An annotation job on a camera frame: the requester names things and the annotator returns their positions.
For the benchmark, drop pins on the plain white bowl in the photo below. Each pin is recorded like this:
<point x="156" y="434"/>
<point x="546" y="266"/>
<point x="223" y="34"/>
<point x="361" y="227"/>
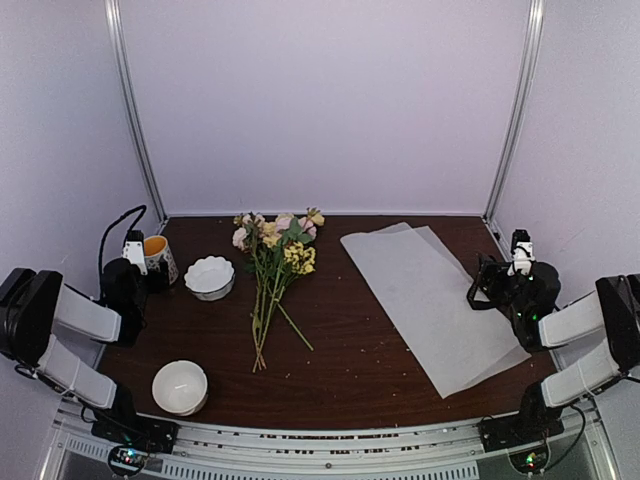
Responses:
<point x="180" y="388"/>

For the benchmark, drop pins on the yellow patterned cup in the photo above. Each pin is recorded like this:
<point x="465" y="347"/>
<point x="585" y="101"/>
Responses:
<point x="157" y="248"/>

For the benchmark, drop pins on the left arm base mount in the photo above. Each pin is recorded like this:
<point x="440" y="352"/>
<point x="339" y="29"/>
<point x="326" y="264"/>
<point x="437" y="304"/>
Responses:
<point x="150" y="435"/>

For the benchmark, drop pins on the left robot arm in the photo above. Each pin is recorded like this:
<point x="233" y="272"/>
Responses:
<point x="34" y="304"/>

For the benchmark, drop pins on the translucent white wrapping paper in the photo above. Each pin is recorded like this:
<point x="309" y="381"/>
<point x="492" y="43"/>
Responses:
<point x="422" y="288"/>

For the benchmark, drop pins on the left aluminium frame post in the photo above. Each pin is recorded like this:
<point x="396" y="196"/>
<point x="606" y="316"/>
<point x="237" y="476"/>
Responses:
<point x="116" y="32"/>

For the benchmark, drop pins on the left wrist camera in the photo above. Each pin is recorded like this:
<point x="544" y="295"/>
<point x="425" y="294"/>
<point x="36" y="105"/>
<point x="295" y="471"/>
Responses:
<point x="133" y="250"/>

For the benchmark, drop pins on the pink flower stem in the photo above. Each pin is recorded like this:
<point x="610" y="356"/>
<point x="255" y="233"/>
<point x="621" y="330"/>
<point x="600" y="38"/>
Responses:
<point x="247" y="235"/>

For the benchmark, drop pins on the aluminium frame post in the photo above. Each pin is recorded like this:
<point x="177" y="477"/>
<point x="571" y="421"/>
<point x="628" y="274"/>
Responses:
<point x="527" y="69"/>
<point x="116" y="32"/>

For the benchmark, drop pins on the small yellow flower sprig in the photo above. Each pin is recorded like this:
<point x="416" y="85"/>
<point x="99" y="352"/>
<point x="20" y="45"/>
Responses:
<point x="276" y="269"/>

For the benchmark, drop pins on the white scalloped bowl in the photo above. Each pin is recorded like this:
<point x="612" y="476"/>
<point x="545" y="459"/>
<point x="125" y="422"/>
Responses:
<point x="210" y="279"/>

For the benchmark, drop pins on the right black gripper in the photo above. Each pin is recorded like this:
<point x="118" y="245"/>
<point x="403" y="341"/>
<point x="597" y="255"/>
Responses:
<point x="486" y="270"/>

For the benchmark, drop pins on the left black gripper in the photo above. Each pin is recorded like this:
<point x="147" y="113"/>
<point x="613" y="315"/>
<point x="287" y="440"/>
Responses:
<point x="161" y="281"/>

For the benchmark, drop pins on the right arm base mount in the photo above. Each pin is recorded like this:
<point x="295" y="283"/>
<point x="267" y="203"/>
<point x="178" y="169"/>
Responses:
<point x="510" y="431"/>

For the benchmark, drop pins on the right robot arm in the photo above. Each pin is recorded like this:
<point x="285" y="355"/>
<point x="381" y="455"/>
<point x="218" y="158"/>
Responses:
<point x="526" y="291"/>

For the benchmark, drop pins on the aluminium front rail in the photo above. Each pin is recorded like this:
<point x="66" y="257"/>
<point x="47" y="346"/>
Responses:
<point x="439" y="451"/>

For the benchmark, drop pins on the yellow blossom stem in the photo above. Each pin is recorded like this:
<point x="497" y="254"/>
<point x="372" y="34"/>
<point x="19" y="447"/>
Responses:
<point x="270" y="240"/>

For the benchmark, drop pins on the right aluminium frame post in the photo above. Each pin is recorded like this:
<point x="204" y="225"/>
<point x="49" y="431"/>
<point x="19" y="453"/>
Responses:
<point x="527" y="69"/>

